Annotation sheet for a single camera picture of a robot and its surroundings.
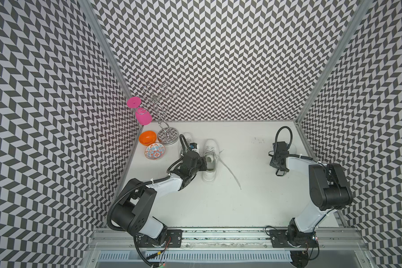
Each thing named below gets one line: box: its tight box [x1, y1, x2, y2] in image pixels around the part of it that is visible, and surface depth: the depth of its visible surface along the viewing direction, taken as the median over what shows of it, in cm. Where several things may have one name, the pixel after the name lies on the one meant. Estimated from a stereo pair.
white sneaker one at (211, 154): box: [202, 138, 242, 191], surface depth 91 cm
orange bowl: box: [138, 130, 157, 147], surface depth 107 cm
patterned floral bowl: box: [144, 142, 166, 161], surface depth 102 cm
